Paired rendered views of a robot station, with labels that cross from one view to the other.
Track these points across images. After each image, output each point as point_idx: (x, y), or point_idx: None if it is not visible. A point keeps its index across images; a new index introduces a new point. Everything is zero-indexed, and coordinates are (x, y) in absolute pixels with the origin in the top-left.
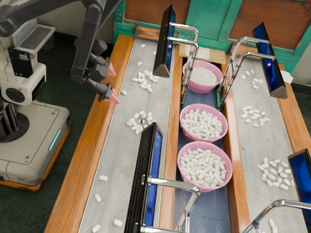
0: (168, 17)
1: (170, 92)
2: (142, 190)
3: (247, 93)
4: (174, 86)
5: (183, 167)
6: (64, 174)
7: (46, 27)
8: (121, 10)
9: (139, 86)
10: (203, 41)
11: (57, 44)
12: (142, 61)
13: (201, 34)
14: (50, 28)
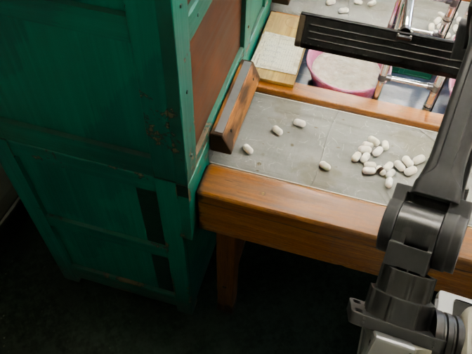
0: (374, 28)
1: (414, 128)
2: None
3: (387, 18)
4: (405, 115)
5: None
6: None
7: (450, 312)
8: (192, 147)
9: (404, 177)
10: (257, 29)
11: None
12: (309, 159)
13: (252, 24)
14: (449, 302)
